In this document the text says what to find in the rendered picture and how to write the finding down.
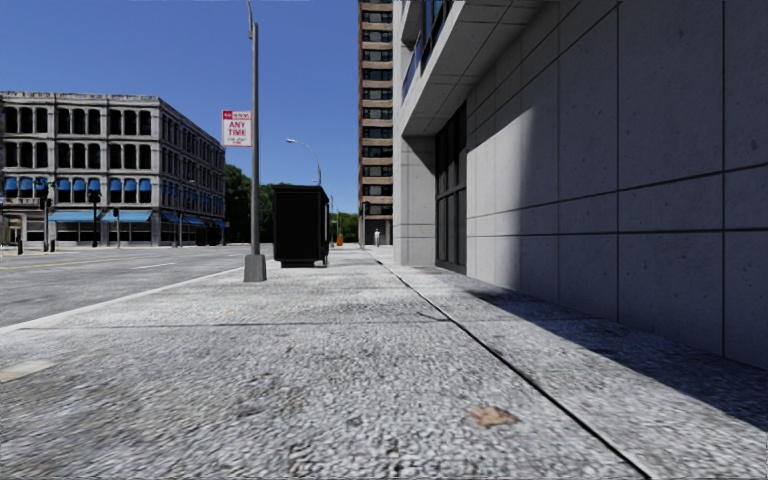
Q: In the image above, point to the grey pole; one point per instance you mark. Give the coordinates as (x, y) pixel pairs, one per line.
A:
(362, 225)

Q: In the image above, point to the black bus shelter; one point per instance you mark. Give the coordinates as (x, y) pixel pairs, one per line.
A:
(300, 225)

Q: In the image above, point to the grey street lamp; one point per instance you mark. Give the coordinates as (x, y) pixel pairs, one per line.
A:
(316, 159)
(255, 180)

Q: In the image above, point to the tan brick tower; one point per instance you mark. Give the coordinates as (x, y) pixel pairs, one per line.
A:
(377, 120)

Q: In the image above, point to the trees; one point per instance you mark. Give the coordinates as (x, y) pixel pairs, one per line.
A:
(246, 204)

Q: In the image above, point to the pale concrete building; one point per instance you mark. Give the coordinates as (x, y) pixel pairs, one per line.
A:
(600, 150)

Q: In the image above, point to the traffic light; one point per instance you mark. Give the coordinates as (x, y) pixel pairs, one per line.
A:
(94, 216)
(117, 225)
(45, 210)

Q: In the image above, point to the grey stone building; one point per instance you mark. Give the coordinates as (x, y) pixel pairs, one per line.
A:
(120, 150)

